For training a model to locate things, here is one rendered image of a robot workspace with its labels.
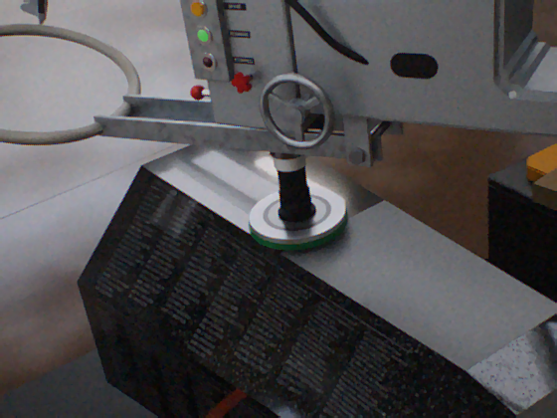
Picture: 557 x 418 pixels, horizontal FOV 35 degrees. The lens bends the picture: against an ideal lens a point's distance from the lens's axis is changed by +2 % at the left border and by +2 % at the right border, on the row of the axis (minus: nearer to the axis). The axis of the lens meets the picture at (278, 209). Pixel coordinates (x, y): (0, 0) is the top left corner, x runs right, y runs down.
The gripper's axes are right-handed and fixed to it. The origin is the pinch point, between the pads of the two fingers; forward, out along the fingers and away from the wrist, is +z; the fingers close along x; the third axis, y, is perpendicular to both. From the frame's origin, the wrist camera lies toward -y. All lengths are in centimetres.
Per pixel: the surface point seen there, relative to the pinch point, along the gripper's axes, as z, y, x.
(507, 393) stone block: -13, -94, 112
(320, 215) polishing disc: -3, -68, 62
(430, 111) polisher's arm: -44, -75, 78
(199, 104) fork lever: -11, -39, 40
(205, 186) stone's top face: 16, -45, 37
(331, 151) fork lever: -24, -64, 67
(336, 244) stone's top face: 0, -71, 68
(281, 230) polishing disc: -1, -59, 66
